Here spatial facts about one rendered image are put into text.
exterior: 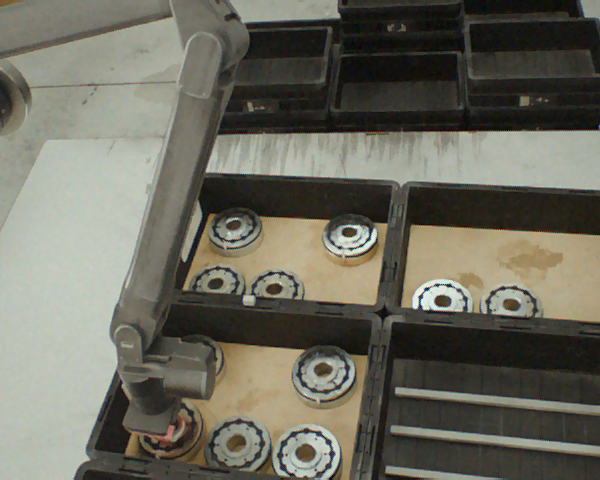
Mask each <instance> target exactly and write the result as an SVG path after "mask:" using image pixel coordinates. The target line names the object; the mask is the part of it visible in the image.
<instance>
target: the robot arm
mask: <svg viewBox="0 0 600 480"><path fill-rule="evenodd" d="M171 17H173V19H174V23H175V26H176V30H177V34H178V37H179V42H180V46H181V49H182V53H183V58H182V62H181V66H180V70H179V72H178V77H177V81H176V85H175V98H174V102H173V106H172V107H173V108H172V112H170V116H169V120H168V123H167V127H166V132H165V136H164V139H163V143H162V147H161V151H160V156H159V159H158V163H157V167H156V171H155V175H153V179H152V183H151V187H150V191H149V194H148V198H147V203H146V207H145V211H144V214H143V218H142V223H141V227H140V230H139V234H138V238H137V242H136V247H135V250H134V254H133V258H132V261H131V265H130V269H129V271H127V273H126V275H125V278H124V281H123V284H122V287H121V290H120V295H119V299H118V302H117V303H116V304H115V306H114V310H113V314H112V319H111V323H110V326H109V337H110V339H111V341H112V344H113V345H114V346H115V348H116V349H117V361H118V363H117V369H118V373H119V375H120V377H121V379H122V381H123V383H124V385H125V386H126V388H127V390H128V392H129V394H130V396H131V401H130V403H129V406H128V409H127V412H126V414H125V417H124V420H123V426H124V427H125V429H127V430H129V431H130V433H135V434H141V435H146V436H149V437H151V438H153V439H156V440H158V441H163V442H167V441H168V440H169V439H171V438H172V435H173V432H174V429H175V427H174V426H170V424H173V423H175V421H176V419H177V415H178V411H179V408H180V405H181V402H182V399H183V398H190V399H200V400H210V399H211V397H212V394H213V391H214V386H215V380H216V362H215V359H214V351H213V349H212V348H210V347H208V346H203V345H197V344H191V343H186V342H181V339H178V338H167V337H162V326H163V325H164V323H165V322H166V319H167V316H168V312H169V308H170V305H171V301H172V297H171V295H172V292H173V287H174V284H175V275H176V271H177V268H178V263H179V260H180V257H181V253H183V250H184V247H185V242H186V239H187V235H188V232H189V229H190V225H191V221H192V217H193V214H194V211H195V207H196V204H197V200H198V196H199V193H200V189H201V186H202V183H204V178H205V175H206V172H207V168H208V165H209V161H210V157H211V154H212V150H213V147H214V144H215V140H216V137H217V132H218V129H219V126H220V122H222V119H223V116H224V113H225V109H226V106H227V104H228V102H229V100H230V97H231V94H232V91H233V87H234V83H235V79H233V78H234V75H235V72H236V68H237V65H238V64H239V61H240V60H242V59H243V58H244V56H245V55H246V52H247V50H248V47H249V34H248V31H247V29H246V27H245V26H244V24H243V23H242V21H241V20H242V18H241V16H240V15H239V14H238V11H237V10H236V8H235V7H234V5H233V4H232V2H230V1H229V0H23V1H19V2H15V3H10V4H6V6H2V7H0V60H1V59H5V58H9V57H14V56H18V55H22V53H26V52H31V51H35V50H40V49H44V48H49V47H53V46H57V45H63V44H67V43H70V42H74V41H78V40H81V39H83V38H88V37H92V36H96V35H100V34H105V33H109V32H113V31H118V30H122V29H127V28H131V27H135V26H139V25H142V24H145V23H148V22H153V21H158V20H163V19H167V18H171Z"/></svg>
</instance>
